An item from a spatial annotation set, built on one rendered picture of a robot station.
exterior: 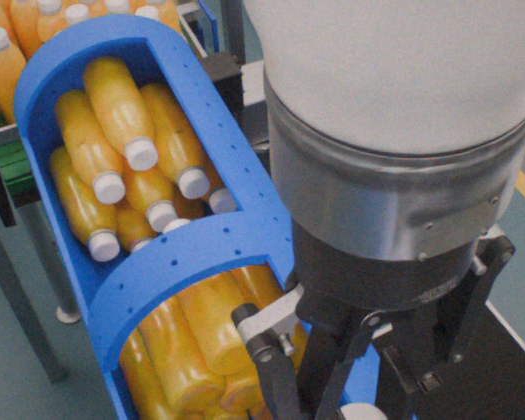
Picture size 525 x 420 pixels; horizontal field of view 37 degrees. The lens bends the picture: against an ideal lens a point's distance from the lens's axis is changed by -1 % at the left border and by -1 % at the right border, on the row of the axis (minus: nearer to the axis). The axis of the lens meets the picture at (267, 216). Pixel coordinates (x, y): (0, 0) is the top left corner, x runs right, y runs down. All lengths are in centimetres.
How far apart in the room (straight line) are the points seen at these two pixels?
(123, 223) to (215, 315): 33
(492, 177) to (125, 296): 63
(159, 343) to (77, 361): 136
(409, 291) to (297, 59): 12
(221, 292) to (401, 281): 57
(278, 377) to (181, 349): 52
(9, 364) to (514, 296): 142
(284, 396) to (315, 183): 15
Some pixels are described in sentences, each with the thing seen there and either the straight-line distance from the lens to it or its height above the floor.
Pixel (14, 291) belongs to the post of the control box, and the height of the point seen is 43.
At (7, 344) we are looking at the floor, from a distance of 233.
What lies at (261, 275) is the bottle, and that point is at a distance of 92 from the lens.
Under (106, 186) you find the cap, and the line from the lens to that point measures 105.
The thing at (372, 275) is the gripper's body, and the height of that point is 165.
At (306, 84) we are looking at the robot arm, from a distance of 22.
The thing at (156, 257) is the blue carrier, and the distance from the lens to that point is 83.
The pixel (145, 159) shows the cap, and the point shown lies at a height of 115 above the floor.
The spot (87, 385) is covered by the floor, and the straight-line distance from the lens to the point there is 219.
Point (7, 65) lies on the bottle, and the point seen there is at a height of 105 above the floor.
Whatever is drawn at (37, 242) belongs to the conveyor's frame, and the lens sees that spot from 203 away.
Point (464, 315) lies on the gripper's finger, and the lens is 40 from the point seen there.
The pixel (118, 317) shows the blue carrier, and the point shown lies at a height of 119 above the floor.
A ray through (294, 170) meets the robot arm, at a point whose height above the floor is 169.
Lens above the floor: 188
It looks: 51 degrees down
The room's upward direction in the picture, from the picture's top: 3 degrees counter-clockwise
